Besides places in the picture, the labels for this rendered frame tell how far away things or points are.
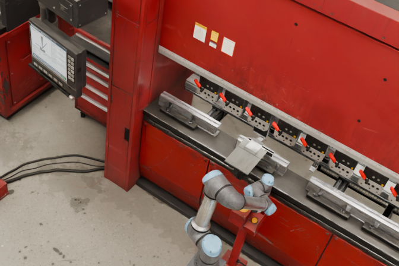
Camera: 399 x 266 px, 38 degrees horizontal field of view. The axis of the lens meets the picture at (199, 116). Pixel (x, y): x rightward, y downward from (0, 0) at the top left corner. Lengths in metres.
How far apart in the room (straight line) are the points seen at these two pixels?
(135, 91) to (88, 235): 1.22
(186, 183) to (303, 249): 0.99
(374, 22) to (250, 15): 0.74
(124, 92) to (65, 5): 0.92
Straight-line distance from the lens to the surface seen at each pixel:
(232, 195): 3.08
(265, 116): 3.71
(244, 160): 3.81
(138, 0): 3.55
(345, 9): 3.09
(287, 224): 4.07
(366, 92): 3.29
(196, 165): 4.19
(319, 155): 3.68
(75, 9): 3.34
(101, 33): 4.67
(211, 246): 3.36
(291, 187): 3.92
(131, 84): 3.96
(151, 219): 4.64
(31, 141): 5.16
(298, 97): 3.50
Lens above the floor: 3.77
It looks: 44 degrees down
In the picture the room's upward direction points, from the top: 12 degrees clockwise
